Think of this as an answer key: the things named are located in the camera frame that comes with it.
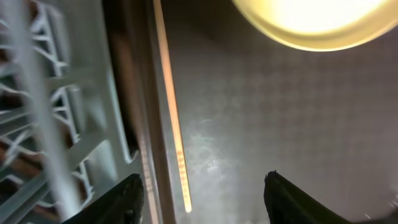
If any right wooden chopstick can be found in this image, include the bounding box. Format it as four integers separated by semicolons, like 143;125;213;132
152;0;193;213

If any wooden chopstick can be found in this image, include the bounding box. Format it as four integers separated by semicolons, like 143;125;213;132
152;0;193;213
138;138;159;224

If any dark brown serving tray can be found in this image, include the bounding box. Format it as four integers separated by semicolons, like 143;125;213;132
103;1;397;223

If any yellow round plate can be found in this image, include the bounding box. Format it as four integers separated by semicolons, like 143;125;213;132
233;0;397;52

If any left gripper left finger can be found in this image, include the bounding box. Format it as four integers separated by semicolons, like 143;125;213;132
62;174;144;224

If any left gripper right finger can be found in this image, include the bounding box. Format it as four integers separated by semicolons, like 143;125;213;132
263;170;398;224

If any grey plastic dishwasher rack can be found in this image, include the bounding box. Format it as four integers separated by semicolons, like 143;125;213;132
1;1;141;223

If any left wooden chopstick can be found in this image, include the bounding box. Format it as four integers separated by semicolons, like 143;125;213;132
138;138;159;224

